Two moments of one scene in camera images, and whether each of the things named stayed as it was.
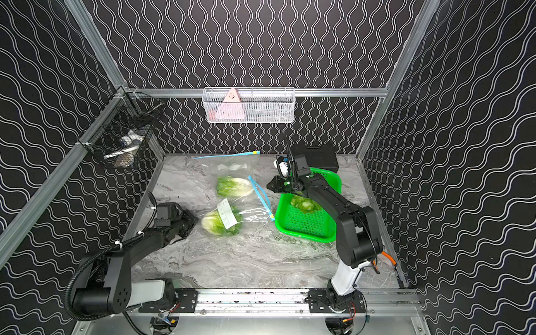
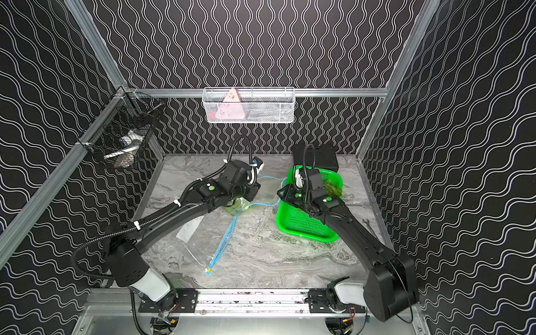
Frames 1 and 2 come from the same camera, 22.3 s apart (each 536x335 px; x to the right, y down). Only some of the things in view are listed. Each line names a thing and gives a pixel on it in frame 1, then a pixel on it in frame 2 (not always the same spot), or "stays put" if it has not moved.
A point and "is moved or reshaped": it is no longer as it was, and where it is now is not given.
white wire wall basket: (248, 105) stays put
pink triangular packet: (231, 109) stays put
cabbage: (212, 222) is moved or reshaped
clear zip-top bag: (226, 176) is moved or reshaped
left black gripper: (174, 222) to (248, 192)
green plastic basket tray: (301, 216) stays put
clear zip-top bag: (247, 210) to (206, 236)
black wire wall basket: (115, 138) stays put
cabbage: (228, 186) is moved or reshaped
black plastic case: (319, 157) stays put
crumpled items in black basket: (130, 144) stays put
